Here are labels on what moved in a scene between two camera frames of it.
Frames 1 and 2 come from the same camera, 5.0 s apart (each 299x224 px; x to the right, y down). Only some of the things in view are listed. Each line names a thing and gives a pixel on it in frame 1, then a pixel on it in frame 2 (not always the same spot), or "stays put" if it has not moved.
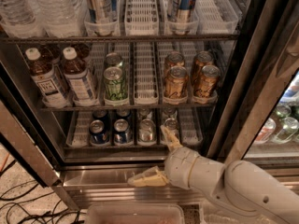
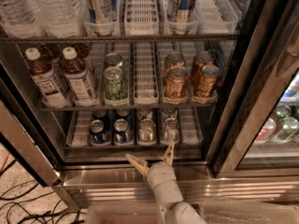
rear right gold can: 202,59 stays put
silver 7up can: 147,130 stays put
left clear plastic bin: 135,213 stays put
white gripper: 178,166 → 160,173
